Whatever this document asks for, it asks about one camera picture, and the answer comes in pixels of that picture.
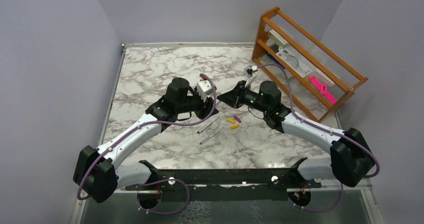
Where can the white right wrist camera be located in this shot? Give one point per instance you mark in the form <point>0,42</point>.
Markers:
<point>251,72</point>

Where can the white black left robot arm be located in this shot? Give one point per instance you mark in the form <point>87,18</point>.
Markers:
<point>97,172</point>

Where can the silver pen middle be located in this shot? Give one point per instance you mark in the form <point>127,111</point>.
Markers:
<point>207,125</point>

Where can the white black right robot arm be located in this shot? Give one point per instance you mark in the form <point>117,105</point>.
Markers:
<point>350,158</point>

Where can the wooden shelf rack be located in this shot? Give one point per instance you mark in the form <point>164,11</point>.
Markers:
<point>341,79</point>

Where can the pink tool on shelf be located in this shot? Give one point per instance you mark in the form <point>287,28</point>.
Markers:
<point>323,89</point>

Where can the white device on shelf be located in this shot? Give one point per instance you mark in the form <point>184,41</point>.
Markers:
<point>295,60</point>

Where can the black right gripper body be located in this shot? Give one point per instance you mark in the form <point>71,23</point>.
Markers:
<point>244,96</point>

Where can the white green box on shelf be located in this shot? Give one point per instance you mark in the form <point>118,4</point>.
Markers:
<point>278,39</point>

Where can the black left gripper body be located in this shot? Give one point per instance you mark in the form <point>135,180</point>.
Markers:
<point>194,103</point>

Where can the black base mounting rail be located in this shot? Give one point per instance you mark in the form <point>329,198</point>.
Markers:
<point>223,184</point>

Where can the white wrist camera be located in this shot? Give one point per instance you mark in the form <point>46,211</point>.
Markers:
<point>251,72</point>
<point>205,88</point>

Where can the yellow pen cap upper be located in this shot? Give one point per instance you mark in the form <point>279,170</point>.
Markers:
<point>230,120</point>

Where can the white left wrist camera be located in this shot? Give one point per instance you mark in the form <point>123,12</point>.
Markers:
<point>205,88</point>

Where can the purple pen cap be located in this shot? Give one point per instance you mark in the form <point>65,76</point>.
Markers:
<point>237,119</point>

